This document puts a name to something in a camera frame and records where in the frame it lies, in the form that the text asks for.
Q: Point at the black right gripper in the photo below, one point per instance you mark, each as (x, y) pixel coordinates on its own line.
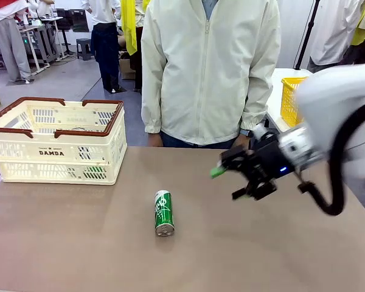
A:
(267, 161)

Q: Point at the person's left forearm cream sleeve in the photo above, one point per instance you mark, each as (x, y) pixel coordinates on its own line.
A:
(257, 103)

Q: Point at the person's right forearm cream sleeve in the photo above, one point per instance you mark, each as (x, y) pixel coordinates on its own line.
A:
(152, 109)

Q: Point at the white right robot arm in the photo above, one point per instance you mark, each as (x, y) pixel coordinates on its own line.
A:
(328, 97)

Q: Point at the yellow plastic shopping basket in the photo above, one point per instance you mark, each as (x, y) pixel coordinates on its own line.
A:
(289, 103)

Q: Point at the person's left hand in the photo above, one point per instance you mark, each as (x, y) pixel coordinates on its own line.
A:
(241, 143)

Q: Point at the person's right hand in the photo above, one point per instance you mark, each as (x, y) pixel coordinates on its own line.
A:
(155, 140)

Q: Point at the wristwatch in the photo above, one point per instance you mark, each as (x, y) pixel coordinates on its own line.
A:
(246, 133)

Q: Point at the white side table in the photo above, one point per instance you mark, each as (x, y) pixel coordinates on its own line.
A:
(276, 91)

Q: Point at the person in cream jacket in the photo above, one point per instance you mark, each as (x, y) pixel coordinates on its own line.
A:
(207, 67)

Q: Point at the person in dark red trousers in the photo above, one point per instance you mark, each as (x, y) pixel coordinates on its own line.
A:
(138, 67)

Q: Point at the black tripod pole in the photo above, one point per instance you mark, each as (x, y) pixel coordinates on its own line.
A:
(307, 33)

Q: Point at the small cardboard box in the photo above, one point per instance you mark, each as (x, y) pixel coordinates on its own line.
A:
(126, 68)

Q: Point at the person in white shirt grey trousers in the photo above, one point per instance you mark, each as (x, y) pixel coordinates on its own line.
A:
(331, 30)

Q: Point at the person in white shirt dark trousers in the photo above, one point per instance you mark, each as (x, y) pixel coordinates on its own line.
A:
(105, 54)

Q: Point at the yellow hanging cloth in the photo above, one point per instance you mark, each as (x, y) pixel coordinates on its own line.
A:
(129, 27)

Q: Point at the dark grey stool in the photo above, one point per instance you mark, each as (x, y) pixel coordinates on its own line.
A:
(84, 45)

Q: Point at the black monitor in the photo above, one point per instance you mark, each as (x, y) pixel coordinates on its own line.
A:
(80, 21)

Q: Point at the black office chair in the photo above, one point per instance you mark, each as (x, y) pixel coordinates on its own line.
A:
(65, 27)

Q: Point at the white-top workshop desk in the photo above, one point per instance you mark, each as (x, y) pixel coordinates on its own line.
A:
(45, 45)

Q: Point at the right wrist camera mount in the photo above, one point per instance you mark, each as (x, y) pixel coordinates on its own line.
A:
(260, 132)

